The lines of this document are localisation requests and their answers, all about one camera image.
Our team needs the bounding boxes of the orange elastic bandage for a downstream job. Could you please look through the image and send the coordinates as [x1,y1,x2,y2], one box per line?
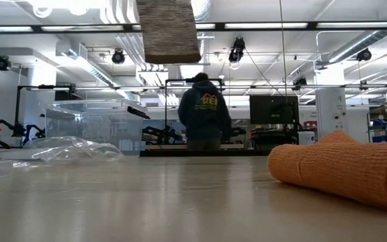
[267,129,387,214]

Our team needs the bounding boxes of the black table frame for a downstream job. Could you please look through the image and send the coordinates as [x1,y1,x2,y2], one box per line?
[139,149,271,157]

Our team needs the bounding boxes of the thin hanging cable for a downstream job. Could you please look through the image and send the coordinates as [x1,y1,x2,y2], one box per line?
[278,0,290,102]

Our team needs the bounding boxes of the person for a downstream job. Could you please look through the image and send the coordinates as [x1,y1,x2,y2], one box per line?
[177,71,233,151]

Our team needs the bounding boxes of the brown elastic bandage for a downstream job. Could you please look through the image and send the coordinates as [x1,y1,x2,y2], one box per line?
[136,0,202,65]

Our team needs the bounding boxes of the clear plastic container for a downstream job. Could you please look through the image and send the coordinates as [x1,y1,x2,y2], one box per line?
[44,98,151,157]

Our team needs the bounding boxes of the clear plastic bag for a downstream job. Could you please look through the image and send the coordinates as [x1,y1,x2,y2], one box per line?
[21,135,126,163]

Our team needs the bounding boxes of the white column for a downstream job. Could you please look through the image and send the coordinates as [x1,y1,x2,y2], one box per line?
[315,63,349,139]

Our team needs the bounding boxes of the black monitor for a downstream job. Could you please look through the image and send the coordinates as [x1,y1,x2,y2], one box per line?
[249,95,300,126]

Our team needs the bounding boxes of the small white device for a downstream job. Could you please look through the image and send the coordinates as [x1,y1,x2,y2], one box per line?
[297,130,316,146]

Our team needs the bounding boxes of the black background station frame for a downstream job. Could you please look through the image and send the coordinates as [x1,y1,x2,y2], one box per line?
[13,83,77,137]

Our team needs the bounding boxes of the black ceiling camera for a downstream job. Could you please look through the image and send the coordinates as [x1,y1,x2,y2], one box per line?
[228,36,247,64]
[0,55,13,72]
[111,49,126,65]
[292,76,308,91]
[356,48,373,63]

